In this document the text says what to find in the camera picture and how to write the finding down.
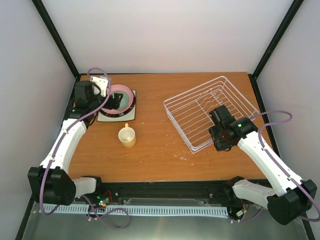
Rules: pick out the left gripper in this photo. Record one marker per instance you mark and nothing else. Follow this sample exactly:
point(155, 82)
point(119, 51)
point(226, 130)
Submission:
point(116, 101)

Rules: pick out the pink plate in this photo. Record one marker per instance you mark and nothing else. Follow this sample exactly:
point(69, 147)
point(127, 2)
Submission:
point(123, 88)

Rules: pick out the white wire dish rack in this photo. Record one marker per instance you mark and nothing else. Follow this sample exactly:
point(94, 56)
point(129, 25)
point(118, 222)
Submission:
point(189, 110)

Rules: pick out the yellow mug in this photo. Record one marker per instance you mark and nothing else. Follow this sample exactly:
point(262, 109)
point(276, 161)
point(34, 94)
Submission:
point(127, 136)

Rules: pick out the green ceramic bowl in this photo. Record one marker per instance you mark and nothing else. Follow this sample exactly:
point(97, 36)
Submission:
point(125, 102)

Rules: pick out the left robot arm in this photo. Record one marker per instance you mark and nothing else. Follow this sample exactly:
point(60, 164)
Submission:
point(50, 182)

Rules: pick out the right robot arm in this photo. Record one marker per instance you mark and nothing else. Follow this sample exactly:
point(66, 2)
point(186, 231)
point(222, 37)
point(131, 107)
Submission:
point(289, 196)

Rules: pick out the white square plate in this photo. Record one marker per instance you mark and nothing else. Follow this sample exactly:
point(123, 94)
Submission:
point(128, 117)

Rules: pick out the black striped round plate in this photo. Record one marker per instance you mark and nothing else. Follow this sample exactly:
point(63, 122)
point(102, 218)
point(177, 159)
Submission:
point(111, 113)

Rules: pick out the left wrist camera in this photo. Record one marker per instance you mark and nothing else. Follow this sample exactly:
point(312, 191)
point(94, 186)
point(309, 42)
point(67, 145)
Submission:
point(100, 85)

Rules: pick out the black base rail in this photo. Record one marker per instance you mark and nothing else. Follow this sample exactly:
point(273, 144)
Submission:
point(213, 191)

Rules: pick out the light blue cable duct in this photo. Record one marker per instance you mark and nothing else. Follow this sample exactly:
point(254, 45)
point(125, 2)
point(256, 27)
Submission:
point(153, 211)

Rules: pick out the left black frame post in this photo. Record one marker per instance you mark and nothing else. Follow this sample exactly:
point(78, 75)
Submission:
point(47, 20)

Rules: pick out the black frame post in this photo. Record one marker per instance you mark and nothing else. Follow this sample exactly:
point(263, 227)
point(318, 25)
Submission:
point(47, 20)
point(285, 23)

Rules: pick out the right black frame post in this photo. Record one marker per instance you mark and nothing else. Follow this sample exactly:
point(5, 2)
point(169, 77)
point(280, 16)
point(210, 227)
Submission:
point(285, 23)

